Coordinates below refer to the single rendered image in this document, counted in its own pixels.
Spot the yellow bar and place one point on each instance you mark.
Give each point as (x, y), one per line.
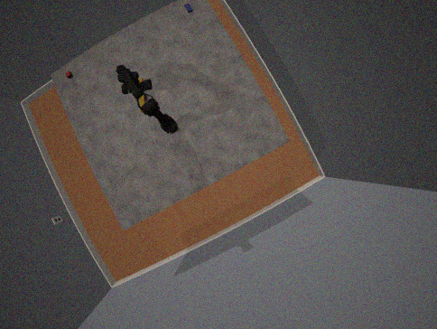
(142, 99)

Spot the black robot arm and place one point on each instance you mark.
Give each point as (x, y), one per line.
(151, 107)

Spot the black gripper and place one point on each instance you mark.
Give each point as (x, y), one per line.
(146, 85)

